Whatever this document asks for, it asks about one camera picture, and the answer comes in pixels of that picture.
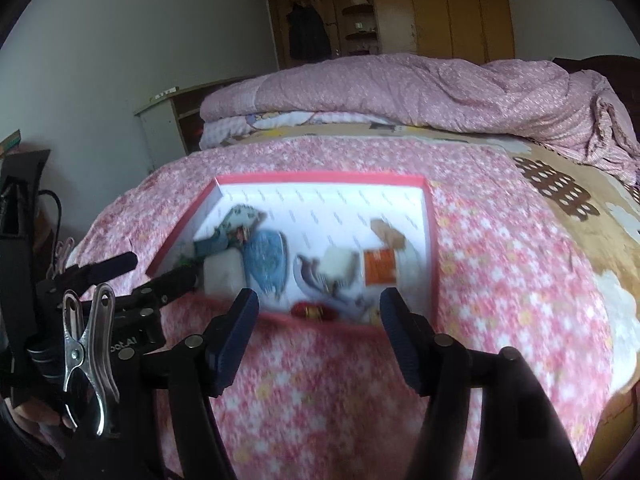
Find person's left hand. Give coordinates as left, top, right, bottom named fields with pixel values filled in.
left=10, top=400, right=66, bottom=431

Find large metal spring clip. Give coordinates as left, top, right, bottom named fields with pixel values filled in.
left=61, top=282, right=121, bottom=437

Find white bottle with orange label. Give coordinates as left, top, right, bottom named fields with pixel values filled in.
left=320, top=246, right=401, bottom=288

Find small red item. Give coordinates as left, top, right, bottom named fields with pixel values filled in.
left=291, top=301, right=338, bottom=322

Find white earbud case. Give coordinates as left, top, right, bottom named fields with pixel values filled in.
left=202, top=252, right=247, bottom=293

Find wooden wardrobe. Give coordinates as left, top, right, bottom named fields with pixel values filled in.
left=244, top=0, right=516, bottom=68

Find black stand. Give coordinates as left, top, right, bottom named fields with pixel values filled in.
left=0, top=149, right=52, bottom=311

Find pink dotted quilt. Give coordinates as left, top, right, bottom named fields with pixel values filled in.
left=200, top=54, right=640, bottom=186

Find blue patterned pouch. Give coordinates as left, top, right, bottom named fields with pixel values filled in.
left=242, top=230, right=290, bottom=297

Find pink floral bedsheet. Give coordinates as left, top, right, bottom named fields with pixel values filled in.
left=67, top=137, right=618, bottom=480

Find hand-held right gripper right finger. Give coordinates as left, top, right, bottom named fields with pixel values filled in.
left=379, top=287, right=586, bottom=480

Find grey curved metal item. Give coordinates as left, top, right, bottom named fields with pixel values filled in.
left=295, top=254, right=373, bottom=315

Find dark wooden headboard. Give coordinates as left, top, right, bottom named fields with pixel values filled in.
left=552, top=55, right=640, bottom=77

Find speckled grey-teal pouch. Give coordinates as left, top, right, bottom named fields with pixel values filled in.
left=192, top=205, right=268, bottom=261

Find dark hanging coat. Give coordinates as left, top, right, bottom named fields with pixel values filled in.
left=286, top=2, right=333, bottom=63

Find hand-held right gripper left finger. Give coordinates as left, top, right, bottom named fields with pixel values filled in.
left=142, top=287, right=261, bottom=480

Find black cable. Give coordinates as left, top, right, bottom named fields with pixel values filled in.
left=37, top=189, right=63, bottom=251

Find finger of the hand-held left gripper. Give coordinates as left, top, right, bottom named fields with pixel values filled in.
left=35, top=251, right=139, bottom=306
left=75, top=262, right=206, bottom=321

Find light wooden blocks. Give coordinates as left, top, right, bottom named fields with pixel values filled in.
left=369, top=217, right=418, bottom=256

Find pink box with white lining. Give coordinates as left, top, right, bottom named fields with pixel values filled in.
left=145, top=172, right=441, bottom=333

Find wooden bedside cabinet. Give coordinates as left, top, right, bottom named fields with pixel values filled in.
left=134, top=80, right=241, bottom=176

